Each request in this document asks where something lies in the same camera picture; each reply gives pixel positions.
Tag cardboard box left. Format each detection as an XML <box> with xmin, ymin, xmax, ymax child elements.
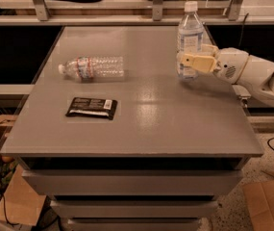
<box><xmin>0</xmin><ymin>115</ymin><xmax>45</xmax><ymax>231</ymax></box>

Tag metal shelf rail frame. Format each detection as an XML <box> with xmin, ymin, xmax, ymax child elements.
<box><xmin>0</xmin><ymin>0</ymin><xmax>274</xmax><ymax>25</ymax></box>

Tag cardboard box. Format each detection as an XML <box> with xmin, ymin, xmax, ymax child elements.
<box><xmin>0</xmin><ymin>115</ymin><xmax>45</xmax><ymax>231</ymax></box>
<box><xmin>242</xmin><ymin>180</ymin><xmax>274</xmax><ymax>231</ymax></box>

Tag blue label plastic bottle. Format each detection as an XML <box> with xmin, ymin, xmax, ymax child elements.
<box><xmin>177</xmin><ymin>1</ymin><xmax>204</xmax><ymax>81</ymax></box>

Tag grey drawer cabinet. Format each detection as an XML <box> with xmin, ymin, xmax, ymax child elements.
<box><xmin>22</xmin><ymin>169</ymin><xmax>243</xmax><ymax>231</ymax></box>

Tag cardboard box right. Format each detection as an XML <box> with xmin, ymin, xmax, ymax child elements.
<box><xmin>242</xmin><ymin>180</ymin><xmax>274</xmax><ymax>231</ymax></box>

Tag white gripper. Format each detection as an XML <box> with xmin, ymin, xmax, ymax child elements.
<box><xmin>179</xmin><ymin>43</ymin><xmax>249</xmax><ymax>84</ymax></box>

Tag clear crushed water bottle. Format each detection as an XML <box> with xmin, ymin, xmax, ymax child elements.
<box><xmin>58</xmin><ymin>57</ymin><xmax>124</xmax><ymax>81</ymax></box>

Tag black snack bar wrapper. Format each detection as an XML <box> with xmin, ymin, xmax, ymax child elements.
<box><xmin>65</xmin><ymin>97</ymin><xmax>117</xmax><ymax>120</ymax></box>

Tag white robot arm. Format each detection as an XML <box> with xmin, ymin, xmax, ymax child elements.
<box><xmin>177</xmin><ymin>44</ymin><xmax>274</xmax><ymax>107</ymax></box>

